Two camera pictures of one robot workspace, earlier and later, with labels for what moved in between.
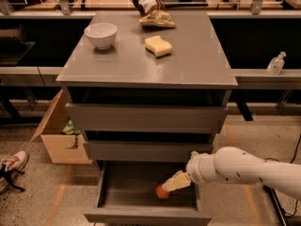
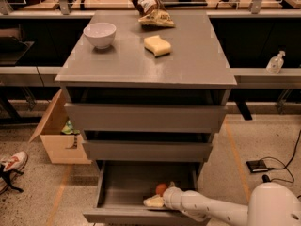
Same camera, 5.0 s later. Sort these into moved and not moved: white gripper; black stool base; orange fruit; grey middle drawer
Moved: white gripper
Not moved: grey middle drawer; black stool base; orange fruit
